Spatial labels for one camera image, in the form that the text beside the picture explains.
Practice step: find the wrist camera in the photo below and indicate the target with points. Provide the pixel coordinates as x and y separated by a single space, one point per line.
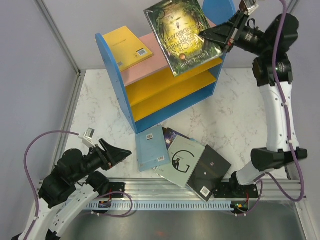
248 6
87 138

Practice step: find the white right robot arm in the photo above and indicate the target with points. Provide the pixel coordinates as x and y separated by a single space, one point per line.
272 70

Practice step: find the purple Robinson Crusoe book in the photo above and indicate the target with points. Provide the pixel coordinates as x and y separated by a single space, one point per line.
170 135

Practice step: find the light blue Old Man book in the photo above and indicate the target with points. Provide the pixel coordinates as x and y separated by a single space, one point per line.
151 148

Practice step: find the aluminium mounting rail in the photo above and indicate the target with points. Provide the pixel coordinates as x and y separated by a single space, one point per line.
161 189

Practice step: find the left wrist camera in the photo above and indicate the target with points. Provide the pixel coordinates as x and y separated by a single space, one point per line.
87 138

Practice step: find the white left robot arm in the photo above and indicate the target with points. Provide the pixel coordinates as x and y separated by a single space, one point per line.
73 183

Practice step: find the grey Great Gatsby book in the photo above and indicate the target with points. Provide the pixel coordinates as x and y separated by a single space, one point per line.
184 155

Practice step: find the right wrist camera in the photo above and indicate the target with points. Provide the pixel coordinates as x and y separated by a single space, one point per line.
248 6

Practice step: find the yellow book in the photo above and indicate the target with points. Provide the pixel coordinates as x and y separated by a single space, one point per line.
127 49

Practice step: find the green Alice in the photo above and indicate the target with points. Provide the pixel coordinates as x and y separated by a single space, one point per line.
176 25

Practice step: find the white slotted cable duct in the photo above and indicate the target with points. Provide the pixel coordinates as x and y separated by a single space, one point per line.
144 205

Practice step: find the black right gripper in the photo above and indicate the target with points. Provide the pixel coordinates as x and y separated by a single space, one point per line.
221 32

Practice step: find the blue pink yellow bookshelf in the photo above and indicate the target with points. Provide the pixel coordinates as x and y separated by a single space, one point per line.
148 92

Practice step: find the black book with barcode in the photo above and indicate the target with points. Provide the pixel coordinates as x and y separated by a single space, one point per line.
208 173

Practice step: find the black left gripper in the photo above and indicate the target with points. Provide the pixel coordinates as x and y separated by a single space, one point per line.
117 155

